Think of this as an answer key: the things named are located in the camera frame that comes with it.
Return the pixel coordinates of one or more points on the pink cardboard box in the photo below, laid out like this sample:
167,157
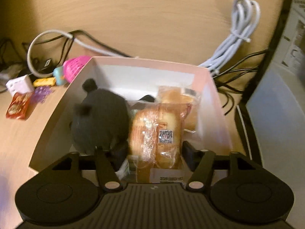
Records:
152,71

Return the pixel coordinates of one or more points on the yellow toy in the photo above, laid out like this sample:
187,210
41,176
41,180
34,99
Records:
44,82

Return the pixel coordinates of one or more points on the red snack packet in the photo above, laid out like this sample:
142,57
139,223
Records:
17,106

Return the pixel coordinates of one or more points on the black plush toy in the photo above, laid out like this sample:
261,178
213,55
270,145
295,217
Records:
100,116

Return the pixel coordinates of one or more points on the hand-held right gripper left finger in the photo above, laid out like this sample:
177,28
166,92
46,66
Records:
119,157

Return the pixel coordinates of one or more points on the small wrapped bread packet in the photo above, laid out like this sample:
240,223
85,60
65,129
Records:
171,95

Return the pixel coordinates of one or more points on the purple toy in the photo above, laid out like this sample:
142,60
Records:
40,95

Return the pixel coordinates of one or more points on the computer tower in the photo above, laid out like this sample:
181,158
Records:
274,105

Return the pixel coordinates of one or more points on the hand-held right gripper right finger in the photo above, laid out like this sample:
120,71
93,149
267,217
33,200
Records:
189,155

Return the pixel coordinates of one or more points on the white cube charger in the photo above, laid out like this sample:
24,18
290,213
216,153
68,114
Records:
19,84

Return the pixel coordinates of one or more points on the black power adapter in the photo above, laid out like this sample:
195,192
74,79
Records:
46,64

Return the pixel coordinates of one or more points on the large bread packet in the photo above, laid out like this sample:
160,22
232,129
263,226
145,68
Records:
147,128

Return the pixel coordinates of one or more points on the pink and teal toy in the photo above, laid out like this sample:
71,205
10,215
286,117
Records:
75,68

